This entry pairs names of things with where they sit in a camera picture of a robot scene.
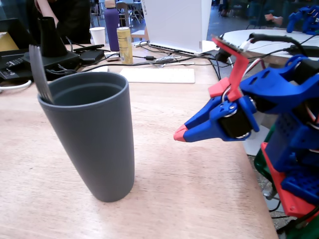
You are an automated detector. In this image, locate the blue gripper black motor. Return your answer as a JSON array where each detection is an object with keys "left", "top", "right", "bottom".
[{"left": 173, "top": 95, "right": 260, "bottom": 143}]

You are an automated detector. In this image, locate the metal fork with taped handle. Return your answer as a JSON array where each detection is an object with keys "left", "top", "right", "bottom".
[{"left": 28, "top": 44, "right": 54, "bottom": 105}]

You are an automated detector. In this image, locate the bare person forearm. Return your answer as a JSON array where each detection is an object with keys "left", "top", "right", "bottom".
[{"left": 34, "top": 0, "right": 60, "bottom": 28}]

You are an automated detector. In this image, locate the white keyboard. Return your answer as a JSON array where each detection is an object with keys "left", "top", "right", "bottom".
[{"left": 119, "top": 68, "right": 195, "bottom": 84}]

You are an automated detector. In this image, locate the bare metal cutlery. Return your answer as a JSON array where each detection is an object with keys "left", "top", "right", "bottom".
[{"left": 149, "top": 61, "right": 195, "bottom": 69}]

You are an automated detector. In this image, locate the green table clamp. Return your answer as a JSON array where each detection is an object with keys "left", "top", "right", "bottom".
[
  {"left": 284, "top": 219, "right": 319, "bottom": 239},
  {"left": 253, "top": 121, "right": 279, "bottom": 182}
]

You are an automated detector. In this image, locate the tape-wrapped cutlery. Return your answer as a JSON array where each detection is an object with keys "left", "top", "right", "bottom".
[{"left": 154, "top": 55, "right": 182, "bottom": 63}]

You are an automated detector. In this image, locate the white laptop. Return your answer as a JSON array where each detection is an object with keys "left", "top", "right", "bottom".
[{"left": 143, "top": 0, "right": 220, "bottom": 56}]

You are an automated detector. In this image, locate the black round bowl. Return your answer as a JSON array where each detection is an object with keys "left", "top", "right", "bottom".
[{"left": 37, "top": 71, "right": 136, "bottom": 203}]

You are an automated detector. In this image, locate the yellow drink can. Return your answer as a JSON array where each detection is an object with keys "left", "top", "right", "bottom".
[{"left": 116, "top": 26, "right": 134, "bottom": 65}]

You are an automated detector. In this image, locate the black power brick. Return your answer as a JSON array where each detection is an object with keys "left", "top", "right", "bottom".
[{"left": 79, "top": 49, "right": 105, "bottom": 66}]

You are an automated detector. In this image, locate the purple water bottle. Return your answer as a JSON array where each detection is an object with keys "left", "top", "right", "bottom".
[{"left": 104, "top": 0, "right": 121, "bottom": 52}]

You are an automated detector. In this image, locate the black adapter on white table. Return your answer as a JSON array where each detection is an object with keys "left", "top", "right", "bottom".
[{"left": 285, "top": 44, "right": 319, "bottom": 57}]

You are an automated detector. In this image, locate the white paper cup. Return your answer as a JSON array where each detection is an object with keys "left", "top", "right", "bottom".
[{"left": 89, "top": 26, "right": 106, "bottom": 45}]

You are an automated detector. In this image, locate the slim black remote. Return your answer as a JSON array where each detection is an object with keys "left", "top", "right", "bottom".
[{"left": 73, "top": 44, "right": 105, "bottom": 53}]

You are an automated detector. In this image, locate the blue background robot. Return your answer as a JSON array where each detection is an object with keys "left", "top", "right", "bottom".
[{"left": 286, "top": 6, "right": 319, "bottom": 35}]

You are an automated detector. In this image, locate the person in black shirt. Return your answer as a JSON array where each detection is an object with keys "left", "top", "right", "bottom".
[{"left": 26, "top": 0, "right": 92, "bottom": 45}]

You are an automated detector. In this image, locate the black cone-shaped stand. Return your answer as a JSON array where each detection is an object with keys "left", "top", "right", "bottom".
[{"left": 23, "top": 16, "right": 82, "bottom": 75}]

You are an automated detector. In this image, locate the black desk phone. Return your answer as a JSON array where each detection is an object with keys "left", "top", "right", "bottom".
[{"left": 0, "top": 48, "right": 34, "bottom": 81}]

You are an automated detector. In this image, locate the red camera mount bracket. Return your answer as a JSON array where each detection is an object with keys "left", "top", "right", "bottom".
[{"left": 208, "top": 36, "right": 250, "bottom": 102}]

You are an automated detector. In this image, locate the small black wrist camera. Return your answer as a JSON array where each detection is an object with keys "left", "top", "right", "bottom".
[{"left": 211, "top": 34, "right": 248, "bottom": 63}]

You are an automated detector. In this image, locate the black usb cable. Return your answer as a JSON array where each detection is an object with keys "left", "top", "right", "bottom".
[{"left": 132, "top": 54, "right": 155, "bottom": 61}]

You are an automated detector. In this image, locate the thick black camera cable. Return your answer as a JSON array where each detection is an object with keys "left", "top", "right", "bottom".
[{"left": 249, "top": 32, "right": 308, "bottom": 57}]

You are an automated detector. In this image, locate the red robot base plate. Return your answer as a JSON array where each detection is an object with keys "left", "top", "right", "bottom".
[{"left": 260, "top": 142, "right": 319, "bottom": 220}]

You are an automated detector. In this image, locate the white charger cable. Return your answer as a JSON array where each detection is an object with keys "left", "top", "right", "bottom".
[{"left": 0, "top": 79, "right": 32, "bottom": 91}]

